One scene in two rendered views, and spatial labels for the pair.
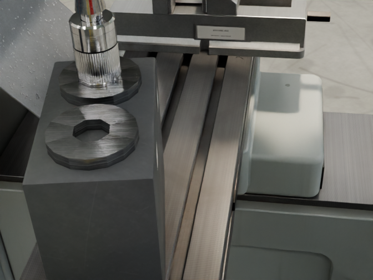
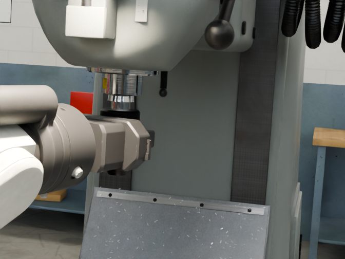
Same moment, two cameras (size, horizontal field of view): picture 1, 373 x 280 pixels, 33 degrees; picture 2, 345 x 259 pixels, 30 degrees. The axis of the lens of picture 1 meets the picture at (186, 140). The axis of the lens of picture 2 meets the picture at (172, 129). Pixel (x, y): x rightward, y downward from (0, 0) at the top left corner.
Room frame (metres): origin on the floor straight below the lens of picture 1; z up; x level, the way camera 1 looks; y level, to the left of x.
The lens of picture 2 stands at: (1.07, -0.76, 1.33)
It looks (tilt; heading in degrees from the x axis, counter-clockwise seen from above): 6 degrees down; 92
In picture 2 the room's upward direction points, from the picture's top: 3 degrees clockwise
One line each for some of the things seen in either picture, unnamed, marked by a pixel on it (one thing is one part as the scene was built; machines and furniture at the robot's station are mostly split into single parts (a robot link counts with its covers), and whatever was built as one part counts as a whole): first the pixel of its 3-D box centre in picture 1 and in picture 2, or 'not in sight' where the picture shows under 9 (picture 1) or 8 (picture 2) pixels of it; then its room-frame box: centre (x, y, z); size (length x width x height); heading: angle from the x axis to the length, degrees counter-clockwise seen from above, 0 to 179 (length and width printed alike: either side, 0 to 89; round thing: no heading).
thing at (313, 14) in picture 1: (318, 16); not in sight; (1.01, -0.24, 0.97); 0.04 x 0.02 x 0.02; 79
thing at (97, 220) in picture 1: (107, 175); not in sight; (0.54, 0.09, 1.03); 0.22 x 0.12 x 0.20; 0
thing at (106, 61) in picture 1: (96, 51); not in sight; (0.58, 0.09, 1.16); 0.05 x 0.05 x 0.06
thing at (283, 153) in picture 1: (190, 118); not in sight; (0.98, -0.01, 0.79); 0.50 x 0.35 x 0.12; 80
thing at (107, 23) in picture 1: (92, 21); not in sight; (0.58, 0.09, 1.19); 0.05 x 0.05 x 0.01
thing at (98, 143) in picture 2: not in sight; (71, 146); (0.94, -0.09, 1.23); 0.13 x 0.12 x 0.10; 155
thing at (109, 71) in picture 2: not in sight; (122, 70); (0.98, -0.01, 1.31); 0.09 x 0.09 x 0.01
